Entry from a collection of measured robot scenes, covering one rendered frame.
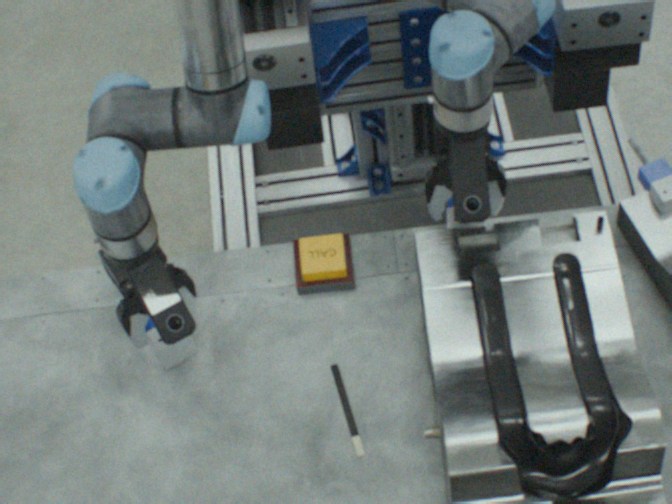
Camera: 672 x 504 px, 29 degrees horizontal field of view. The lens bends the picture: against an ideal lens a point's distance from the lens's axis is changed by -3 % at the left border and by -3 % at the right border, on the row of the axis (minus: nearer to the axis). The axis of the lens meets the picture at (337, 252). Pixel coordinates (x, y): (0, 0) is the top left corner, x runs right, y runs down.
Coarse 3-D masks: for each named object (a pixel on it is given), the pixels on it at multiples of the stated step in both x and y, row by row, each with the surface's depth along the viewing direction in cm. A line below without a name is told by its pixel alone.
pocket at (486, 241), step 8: (472, 232) 180; (480, 232) 180; (488, 232) 180; (496, 232) 179; (464, 240) 180; (472, 240) 180; (480, 240) 180; (488, 240) 180; (496, 240) 180; (464, 248) 180; (472, 248) 180; (480, 248) 180; (488, 248) 180; (496, 248) 179
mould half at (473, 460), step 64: (448, 256) 176; (512, 256) 175; (576, 256) 175; (448, 320) 171; (512, 320) 171; (448, 384) 165; (576, 384) 162; (640, 384) 160; (448, 448) 156; (640, 448) 154
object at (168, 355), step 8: (152, 328) 179; (152, 336) 177; (152, 344) 178; (160, 344) 177; (176, 344) 177; (184, 344) 178; (192, 344) 180; (160, 352) 176; (168, 352) 178; (176, 352) 179; (184, 352) 180; (192, 352) 181; (160, 360) 180; (168, 360) 179; (176, 360) 180; (184, 360) 181; (168, 368) 180
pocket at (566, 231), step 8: (544, 224) 180; (552, 224) 179; (560, 224) 179; (568, 224) 179; (576, 224) 178; (544, 232) 180; (552, 232) 180; (560, 232) 180; (568, 232) 180; (576, 232) 179; (544, 240) 180; (552, 240) 179; (560, 240) 179; (568, 240) 179; (576, 240) 179
